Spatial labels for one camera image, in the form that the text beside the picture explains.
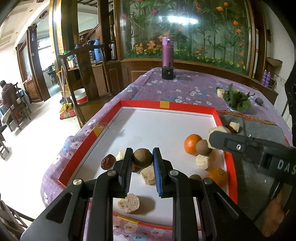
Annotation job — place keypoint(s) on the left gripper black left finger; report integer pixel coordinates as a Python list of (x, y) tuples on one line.
[(84, 210)]

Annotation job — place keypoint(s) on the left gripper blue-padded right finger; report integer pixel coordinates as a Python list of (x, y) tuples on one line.
[(201, 209)]

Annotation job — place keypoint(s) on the dark red jujube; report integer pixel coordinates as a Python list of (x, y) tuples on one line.
[(107, 162)]

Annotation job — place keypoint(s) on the orange tangerine with stem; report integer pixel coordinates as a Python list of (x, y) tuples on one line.
[(219, 176)]

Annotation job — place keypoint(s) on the person's right hand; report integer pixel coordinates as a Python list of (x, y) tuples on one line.
[(279, 215)]

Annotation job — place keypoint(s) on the grey fluffy mat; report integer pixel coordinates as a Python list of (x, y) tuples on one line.
[(266, 131)]

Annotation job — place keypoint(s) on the black car key fob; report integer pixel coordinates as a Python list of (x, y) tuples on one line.
[(259, 101)]

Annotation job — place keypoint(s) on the purple floral tablecloth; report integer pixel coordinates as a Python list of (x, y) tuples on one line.
[(188, 87)]

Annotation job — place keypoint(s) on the green leafy vegetable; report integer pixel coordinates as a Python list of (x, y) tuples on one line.
[(237, 100)]

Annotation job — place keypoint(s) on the purple spray bottles pair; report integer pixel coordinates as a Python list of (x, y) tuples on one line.
[(266, 78)]

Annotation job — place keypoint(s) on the red cardboard box tray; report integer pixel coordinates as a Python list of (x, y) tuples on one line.
[(148, 124)]

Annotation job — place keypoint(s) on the small black cup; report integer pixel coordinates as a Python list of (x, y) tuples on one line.
[(168, 73)]

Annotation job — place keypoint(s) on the wooden chair back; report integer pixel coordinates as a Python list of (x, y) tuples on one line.
[(87, 78)]

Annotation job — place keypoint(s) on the blue thermos jug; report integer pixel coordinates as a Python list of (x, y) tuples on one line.
[(97, 51)]

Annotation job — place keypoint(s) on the seated person in background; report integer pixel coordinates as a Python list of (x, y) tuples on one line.
[(8, 94)]

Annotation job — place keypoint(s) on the flower painted glass panel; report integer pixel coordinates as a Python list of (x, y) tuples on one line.
[(219, 33)]

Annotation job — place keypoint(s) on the purple thermos bottle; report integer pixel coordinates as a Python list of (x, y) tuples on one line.
[(167, 51)]

